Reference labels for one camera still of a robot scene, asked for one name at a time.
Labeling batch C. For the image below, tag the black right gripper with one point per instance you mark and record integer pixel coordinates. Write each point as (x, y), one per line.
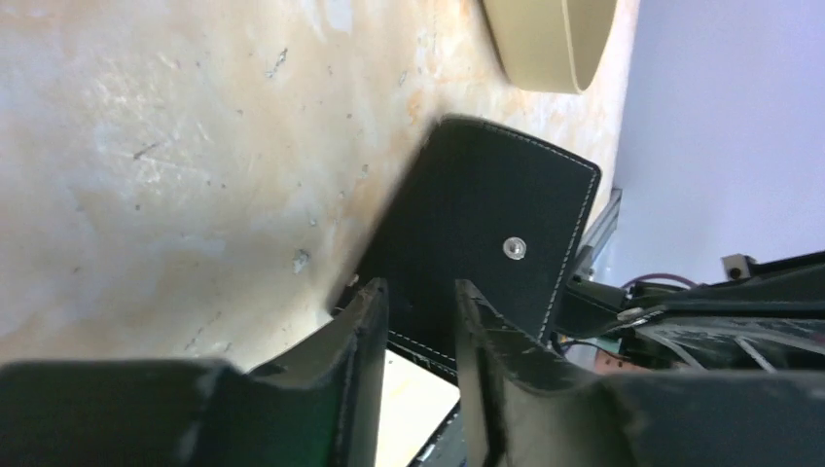
(764, 316)

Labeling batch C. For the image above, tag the beige oval card holder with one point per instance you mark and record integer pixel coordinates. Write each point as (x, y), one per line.
(550, 45)

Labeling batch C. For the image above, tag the aluminium right side rail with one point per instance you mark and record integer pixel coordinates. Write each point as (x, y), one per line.
(596, 237)

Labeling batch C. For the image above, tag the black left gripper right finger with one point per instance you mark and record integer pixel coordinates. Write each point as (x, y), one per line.
(524, 405)

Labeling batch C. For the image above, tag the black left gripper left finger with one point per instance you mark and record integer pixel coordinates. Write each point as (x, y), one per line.
(316, 404)

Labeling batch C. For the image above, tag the black leather card wallet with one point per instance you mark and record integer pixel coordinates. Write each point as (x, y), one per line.
(484, 203)

